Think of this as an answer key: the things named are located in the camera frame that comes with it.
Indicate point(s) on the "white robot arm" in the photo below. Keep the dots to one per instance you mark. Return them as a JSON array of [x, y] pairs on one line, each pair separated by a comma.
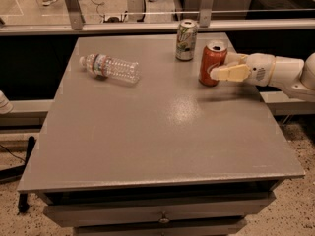
[[294, 77]]

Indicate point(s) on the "white object at left edge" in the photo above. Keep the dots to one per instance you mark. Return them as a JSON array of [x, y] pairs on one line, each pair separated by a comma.
[[5, 105]]

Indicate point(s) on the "top grey drawer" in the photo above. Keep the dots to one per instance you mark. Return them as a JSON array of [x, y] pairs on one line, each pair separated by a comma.
[[81, 215]]

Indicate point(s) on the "grey drawer cabinet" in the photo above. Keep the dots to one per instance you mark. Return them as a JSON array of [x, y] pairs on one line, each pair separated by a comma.
[[166, 136]]

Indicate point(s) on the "red coke can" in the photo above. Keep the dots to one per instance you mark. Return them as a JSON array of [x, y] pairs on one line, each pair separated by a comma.
[[214, 54]]

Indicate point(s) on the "clear plastic water bottle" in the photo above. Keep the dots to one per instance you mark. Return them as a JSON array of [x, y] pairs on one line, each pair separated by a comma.
[[101, 65]]

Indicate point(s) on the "green white soda can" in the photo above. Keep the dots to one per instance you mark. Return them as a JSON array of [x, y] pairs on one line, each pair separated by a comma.
[[186, 40]]

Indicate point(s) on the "round metal drawer knob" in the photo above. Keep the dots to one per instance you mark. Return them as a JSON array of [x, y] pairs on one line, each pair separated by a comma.
[[164, 220]]

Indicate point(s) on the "grey metal railing frame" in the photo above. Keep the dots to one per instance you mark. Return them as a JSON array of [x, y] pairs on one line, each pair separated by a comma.
[[30, 17]]

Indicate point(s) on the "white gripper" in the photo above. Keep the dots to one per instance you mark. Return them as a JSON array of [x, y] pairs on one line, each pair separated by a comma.
[[260, 68]]

